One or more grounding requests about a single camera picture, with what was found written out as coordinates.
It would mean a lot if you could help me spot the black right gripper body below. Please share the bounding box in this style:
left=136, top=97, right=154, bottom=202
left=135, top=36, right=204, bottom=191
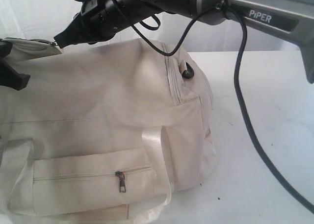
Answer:
left=76, top=0, right=119, bottom=42

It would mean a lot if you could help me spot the cream fabric duffel bag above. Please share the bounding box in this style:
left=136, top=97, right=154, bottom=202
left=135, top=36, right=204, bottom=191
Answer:
left=0, top=38, right=217, bottom=224

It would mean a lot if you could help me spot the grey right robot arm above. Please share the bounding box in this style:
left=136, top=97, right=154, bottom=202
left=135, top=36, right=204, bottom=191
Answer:
left=54, top=0, right=314, bottom=83

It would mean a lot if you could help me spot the white backdrop curtain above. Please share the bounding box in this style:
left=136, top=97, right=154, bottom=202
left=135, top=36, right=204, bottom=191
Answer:
left=0, top=0, right=314, bottom=53

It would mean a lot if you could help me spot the dark right arm cable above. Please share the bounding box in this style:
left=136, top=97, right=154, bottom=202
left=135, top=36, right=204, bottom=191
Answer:
left=67, top=0, right=314, bottom=210

